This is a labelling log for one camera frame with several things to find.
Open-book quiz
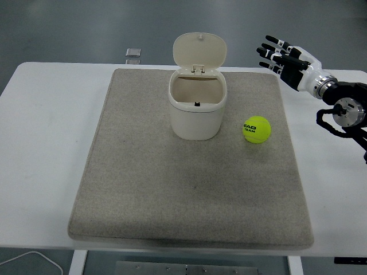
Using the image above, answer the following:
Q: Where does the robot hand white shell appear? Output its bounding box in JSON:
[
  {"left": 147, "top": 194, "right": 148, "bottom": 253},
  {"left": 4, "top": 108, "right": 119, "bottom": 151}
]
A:
[{"left": 256, "top": 35, "right": 337, "bottom": 93}]

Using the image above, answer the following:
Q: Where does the yellow tennis ball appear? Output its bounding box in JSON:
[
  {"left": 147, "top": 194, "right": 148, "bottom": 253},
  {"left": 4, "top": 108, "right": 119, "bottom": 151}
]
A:
[{"left": 243, "top": 115, "right": 272, "bottom": 144}]

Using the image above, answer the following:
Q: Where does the cream bin with hinged lid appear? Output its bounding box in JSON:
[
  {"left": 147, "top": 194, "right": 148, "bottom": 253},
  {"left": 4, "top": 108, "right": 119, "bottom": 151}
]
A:
[{"left": 167, "top": 32, "right": 228, "bottom": 142}]

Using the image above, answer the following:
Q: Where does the beige fabric mat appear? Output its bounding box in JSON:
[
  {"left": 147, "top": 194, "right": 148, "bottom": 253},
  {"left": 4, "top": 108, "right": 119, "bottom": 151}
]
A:
[{"left": 67, "top": 68, "right": 315, "bottom": 249}]

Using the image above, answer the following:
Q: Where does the silver floor socket cover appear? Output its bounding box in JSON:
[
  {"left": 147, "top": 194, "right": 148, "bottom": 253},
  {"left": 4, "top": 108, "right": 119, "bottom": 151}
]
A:
[{"left": 125, "top": 48, "right": 142, "bottom": 65}]

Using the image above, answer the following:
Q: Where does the white table leg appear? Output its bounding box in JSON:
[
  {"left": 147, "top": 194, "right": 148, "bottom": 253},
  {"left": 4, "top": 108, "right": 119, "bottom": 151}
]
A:
[
  {"left": 287, "top": 255, "right": 304, "bottom": 275},
  {"left": 68, "top": 249, "right": 88, "bottom": 275}
]

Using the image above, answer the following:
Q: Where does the black control panel strip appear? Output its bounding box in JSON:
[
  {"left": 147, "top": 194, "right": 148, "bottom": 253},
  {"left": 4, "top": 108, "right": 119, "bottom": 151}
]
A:
[{"left": 334, "top": 257, "right": 367, "bottom": 264}]

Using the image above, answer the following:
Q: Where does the grey metal plate with screws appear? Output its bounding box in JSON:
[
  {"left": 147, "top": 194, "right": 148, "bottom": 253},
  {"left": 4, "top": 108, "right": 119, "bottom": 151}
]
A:
[{"left": 115, "top": 261, "right": 262, "bottom": 275}]

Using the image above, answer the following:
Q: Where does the white cable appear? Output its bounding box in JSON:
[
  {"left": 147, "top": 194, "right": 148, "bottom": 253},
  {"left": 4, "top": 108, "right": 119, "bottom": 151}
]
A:
[{"left": 0, "top": 251, "right": 64, "bottom": 275}]

